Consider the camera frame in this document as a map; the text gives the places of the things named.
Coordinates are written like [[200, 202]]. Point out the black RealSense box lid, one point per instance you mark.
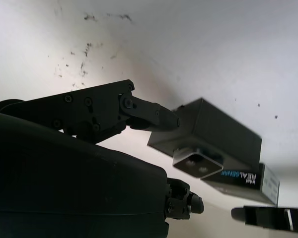
[[238, 184]]

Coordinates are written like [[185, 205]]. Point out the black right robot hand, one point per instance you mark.
[[64, 173]]

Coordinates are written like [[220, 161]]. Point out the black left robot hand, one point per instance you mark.
[[263, 217]]

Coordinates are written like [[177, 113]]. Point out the black box base with insert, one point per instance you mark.
[[226, 134]]

